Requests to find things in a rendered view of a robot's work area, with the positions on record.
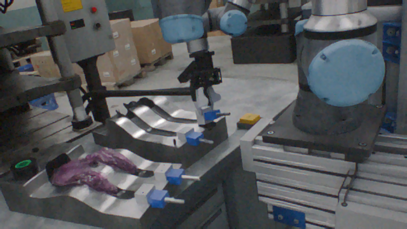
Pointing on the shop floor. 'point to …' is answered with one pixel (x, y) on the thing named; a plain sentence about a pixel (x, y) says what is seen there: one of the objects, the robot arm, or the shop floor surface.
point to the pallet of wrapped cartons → (115, 60)
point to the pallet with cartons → (151, 44)
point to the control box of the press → (86, 42)
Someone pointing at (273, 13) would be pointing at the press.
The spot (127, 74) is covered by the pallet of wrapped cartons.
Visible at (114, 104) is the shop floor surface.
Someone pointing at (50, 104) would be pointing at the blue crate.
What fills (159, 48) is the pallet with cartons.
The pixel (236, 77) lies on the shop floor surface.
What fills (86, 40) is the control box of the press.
